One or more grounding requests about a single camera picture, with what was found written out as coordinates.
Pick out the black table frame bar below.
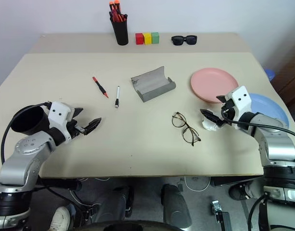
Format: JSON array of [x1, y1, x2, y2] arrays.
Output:
[[36, 179, 82, 191]]

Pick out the blue plate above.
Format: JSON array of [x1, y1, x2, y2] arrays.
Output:
[[247, 93, 289, 128]]

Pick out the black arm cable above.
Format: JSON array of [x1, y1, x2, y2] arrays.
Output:
[[0, 102, 52, 166], [221, 105, 295, 140]]

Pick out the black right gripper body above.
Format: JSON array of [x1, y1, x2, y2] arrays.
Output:
[[215, 98, 235, 126]]

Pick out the blue plastic container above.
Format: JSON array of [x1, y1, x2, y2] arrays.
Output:
[[264, 68, 276, 81]]

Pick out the white marker pen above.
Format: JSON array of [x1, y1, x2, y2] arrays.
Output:
[[114, 86, 121, 108]]

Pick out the brown wooden cabinet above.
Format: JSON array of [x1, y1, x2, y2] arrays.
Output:
[[271, 51, 295, 114]]

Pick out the dark rounded robot leg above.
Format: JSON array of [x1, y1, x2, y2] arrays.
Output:
[[161, 184, 193, 229], [94, 185, 134, 223]]

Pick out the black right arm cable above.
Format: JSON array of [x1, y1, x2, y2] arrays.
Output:
[[221, 105, 295, 140]]

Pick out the black sunglasses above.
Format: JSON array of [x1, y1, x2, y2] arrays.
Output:
[[171, 35, 198, 46]]

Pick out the tortoiseshell round eyeglasses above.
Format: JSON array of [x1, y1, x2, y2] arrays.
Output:
[[172, 111, 201, 147]]

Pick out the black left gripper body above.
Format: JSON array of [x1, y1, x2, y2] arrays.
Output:
[[65, 108, 87, 141]]

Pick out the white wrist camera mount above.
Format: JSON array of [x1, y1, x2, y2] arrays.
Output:
[[48, 101, 76, 132], [224, 85, 253, 121]]

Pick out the white floor cable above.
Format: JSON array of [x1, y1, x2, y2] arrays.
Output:
[[184, 177, 210, 191]]

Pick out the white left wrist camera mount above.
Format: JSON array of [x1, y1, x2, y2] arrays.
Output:
[[48, 101, 76, 132]]

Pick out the black pen holder cup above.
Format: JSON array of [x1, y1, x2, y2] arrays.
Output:
[[110, 14, 129, 46]]

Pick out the grey open glasses case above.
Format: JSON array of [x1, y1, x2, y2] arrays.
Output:
[[130, 66, 176, 103]]

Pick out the dark rounded robot body edge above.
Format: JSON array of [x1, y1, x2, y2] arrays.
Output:
[[76, 220, 182, 231]]

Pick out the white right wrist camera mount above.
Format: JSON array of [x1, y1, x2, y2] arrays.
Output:
[[224, 85, 253, 121]]

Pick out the black shoe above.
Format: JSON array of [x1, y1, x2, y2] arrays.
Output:
[[228, 184, 253, 201]]

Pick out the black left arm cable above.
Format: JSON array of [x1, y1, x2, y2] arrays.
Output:
[[0, 102, 52, 166]]

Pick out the pink plate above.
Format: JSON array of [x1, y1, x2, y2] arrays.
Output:
[[190, 67, 239, 104]]

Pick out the red and black pen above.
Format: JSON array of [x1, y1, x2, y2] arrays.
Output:
[[92, 76, 109, 99]]

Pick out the metal caster bracket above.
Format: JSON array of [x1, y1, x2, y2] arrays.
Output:
[[211, 200, 223, 216]]

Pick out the white shoe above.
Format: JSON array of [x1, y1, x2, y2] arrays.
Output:
[[49, 206, 71, 231]]

